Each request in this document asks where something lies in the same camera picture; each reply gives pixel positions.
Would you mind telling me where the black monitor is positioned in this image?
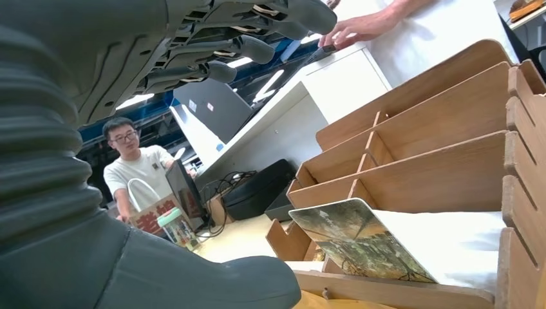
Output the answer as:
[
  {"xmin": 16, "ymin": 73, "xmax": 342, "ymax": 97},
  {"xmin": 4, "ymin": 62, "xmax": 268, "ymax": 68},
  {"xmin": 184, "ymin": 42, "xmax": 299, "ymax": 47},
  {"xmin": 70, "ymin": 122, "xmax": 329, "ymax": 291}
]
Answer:
[{"xmin": 165, "ymin": 160, "xmax": 213, "ymax": 232}]

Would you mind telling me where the ceiling light strip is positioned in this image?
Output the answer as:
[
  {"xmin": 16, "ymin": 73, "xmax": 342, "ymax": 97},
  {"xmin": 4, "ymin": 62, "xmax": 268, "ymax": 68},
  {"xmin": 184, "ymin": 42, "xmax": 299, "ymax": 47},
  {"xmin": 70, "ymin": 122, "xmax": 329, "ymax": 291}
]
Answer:
[
  {"xmin": 226, "ymin": 56, "xmax": 253, "ymax": 69},
  {"xmin": 252, "ymin": 69, "xmax": 285, "ymax": 104},
  {"xmin": 115, "ymin": 93, "xmax": 155, "ymax": 111}
]

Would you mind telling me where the person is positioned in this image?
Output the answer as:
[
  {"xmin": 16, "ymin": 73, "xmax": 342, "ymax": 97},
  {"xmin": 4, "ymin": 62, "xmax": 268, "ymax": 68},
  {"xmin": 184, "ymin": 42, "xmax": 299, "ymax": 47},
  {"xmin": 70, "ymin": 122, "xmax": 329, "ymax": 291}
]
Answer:
[
  {"xmin": 102, "ymin": 117, "xmax": 197, "ymax": 223},
  {"xmin": 317, "ymin": 0, "xmax": 519, "ymax": 89}
]

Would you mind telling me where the clear bottle green lid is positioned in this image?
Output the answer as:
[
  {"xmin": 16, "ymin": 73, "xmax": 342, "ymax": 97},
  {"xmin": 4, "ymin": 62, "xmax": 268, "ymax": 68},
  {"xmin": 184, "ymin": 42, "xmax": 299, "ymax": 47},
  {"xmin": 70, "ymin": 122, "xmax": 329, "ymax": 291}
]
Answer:
[{"xmin": 156, "ymin": 207, "xmax": 202, "ymax": 252}]

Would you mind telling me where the grey laptop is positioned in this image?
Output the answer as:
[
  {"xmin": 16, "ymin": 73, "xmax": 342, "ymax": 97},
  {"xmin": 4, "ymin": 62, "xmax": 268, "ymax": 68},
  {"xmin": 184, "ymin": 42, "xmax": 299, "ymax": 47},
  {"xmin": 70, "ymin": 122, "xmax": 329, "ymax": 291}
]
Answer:
[{"xmin": 173, "ymin": 78, "xmax": 257, "ymax": 145}]

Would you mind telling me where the black cable tangle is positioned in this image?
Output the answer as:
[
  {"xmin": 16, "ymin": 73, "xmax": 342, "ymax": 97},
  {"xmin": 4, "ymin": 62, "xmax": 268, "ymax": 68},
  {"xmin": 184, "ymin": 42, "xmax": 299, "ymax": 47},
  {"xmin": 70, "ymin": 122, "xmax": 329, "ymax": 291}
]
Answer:
[{"xmin": 196, "ymin": 170, "xmax": 258, "ymax": 239}]

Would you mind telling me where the landscape printed key card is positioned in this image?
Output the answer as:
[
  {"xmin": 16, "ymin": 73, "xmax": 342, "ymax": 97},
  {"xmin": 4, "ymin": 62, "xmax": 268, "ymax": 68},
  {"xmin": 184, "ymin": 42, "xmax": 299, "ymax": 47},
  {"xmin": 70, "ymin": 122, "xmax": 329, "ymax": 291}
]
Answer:
[{"xmin": 288, "ymin": 198, "xmax": 438, "ymax": 285}]

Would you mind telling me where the wooden card organizer box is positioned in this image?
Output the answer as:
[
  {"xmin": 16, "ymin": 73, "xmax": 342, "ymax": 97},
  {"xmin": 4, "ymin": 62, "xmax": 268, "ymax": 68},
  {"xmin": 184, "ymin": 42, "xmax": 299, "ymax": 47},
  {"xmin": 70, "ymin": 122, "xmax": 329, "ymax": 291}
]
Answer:
[{"xmin": 266, "ymin": 39, "xmax": 546, "ymax": 309}]

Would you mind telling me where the black carrying case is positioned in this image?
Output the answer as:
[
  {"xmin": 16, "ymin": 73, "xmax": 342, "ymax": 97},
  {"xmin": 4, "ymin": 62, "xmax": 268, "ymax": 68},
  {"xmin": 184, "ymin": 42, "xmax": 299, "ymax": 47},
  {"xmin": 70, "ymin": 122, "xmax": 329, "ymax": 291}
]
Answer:
[{"xmin": 221, "ymin": 158, "xmax": 297, "ymax": 221}]

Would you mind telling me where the paper bag with red print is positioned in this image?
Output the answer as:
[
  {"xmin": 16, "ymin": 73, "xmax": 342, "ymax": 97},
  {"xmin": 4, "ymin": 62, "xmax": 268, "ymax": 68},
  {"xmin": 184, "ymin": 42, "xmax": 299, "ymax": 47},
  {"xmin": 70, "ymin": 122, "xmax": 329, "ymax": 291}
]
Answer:
[{"xmin": 127, "ymin": 178, "xmax": 189, "ymax": 239}]

